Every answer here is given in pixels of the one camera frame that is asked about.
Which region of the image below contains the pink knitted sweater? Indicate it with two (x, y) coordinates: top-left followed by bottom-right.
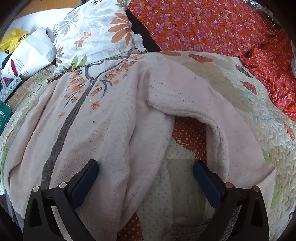
(4, 52), (276, 240)

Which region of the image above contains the heart patchwork quilt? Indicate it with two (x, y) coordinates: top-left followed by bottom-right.
(0, 51), (296, 241)

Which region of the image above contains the green cardboard box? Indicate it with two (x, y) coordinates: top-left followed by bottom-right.
(0, 101), (13, 135)

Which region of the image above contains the colourful dotted strip box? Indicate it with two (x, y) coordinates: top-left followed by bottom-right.
(1, 76), (22, 102)

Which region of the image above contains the white paper bag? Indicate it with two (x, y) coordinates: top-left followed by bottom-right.
(2, 27), (57, 80)

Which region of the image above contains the yellow plastic bag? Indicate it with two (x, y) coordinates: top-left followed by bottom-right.
(0, 28), (30, 54)

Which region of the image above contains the red floral bedsheet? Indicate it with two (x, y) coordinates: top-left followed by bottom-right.
(128, 0), (295, 120)

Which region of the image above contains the white floral pillow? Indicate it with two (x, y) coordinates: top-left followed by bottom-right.
(53, 1), (147, 75)

